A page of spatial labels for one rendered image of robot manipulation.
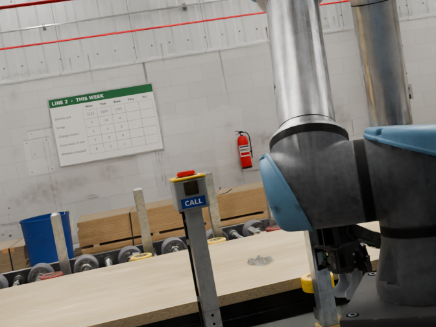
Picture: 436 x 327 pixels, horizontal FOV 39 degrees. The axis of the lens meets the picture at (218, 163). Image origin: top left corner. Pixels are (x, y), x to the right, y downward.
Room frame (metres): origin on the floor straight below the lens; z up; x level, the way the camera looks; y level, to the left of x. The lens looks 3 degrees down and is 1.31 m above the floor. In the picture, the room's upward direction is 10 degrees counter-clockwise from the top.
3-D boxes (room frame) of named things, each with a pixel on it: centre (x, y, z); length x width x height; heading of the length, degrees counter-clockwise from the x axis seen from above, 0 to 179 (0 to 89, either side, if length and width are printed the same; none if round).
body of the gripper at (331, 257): (1.26, -0.22, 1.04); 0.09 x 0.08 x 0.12; 121
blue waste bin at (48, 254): (6.84, 1.99, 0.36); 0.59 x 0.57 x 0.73; 7
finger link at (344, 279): (1.28, -0.22, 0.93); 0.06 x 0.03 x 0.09; 121
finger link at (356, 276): (1.25, -0.23, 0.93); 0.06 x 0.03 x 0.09; 121
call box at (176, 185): (1.32, 0.07, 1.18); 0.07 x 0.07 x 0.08; 11
